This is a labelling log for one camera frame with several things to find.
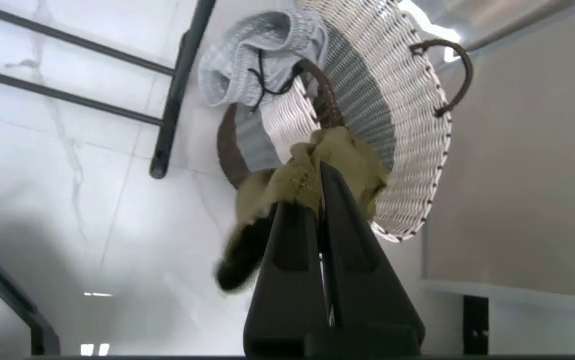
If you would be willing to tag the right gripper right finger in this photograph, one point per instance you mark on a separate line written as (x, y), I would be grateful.
(367, 300)

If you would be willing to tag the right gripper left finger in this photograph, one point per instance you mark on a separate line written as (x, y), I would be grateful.
(287, 300)

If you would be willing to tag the green shirt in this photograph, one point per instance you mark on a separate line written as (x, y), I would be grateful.
(352, 155)

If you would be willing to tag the white laundry basket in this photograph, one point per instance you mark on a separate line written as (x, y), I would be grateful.
(392, 100)

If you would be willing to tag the black clothes rack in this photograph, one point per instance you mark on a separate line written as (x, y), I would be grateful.
(182, 75)

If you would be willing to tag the pale grey shorts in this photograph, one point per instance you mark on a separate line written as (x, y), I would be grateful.
(247, 55)

